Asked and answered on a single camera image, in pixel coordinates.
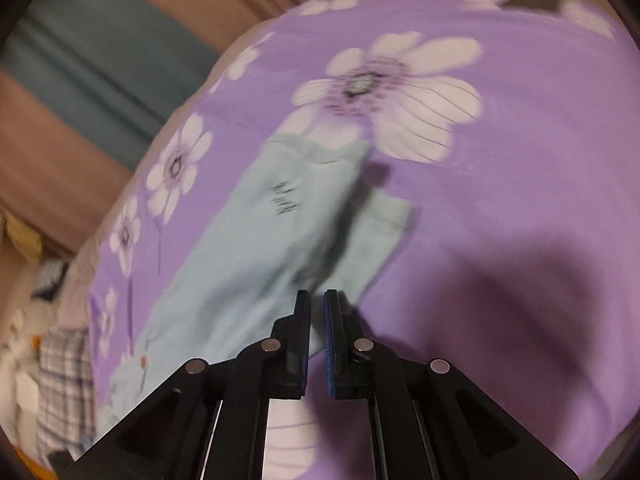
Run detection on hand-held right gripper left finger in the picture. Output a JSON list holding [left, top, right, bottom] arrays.
[[57, 289, 313, 480]]

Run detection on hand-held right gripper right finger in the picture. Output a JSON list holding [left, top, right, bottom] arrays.
[[323, 288, 582, 480]]

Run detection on light blue denim pants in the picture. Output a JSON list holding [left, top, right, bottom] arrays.
[[100, 132, 416, 441]]

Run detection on plaid pillow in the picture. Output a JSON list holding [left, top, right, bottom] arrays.
[[37, 327, 99, 461]]

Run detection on purple floral bedsheet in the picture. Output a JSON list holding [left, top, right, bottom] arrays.
[[87, 0, 632, 480]]

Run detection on yellow object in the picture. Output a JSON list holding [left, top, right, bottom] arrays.
[[4, 214, 45, 262]]

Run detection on teal curtain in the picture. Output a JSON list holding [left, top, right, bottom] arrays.
[[0, 0, 222, 137]]

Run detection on dark flat object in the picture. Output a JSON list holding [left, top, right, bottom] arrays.
[[502, 0, 562, 12]]

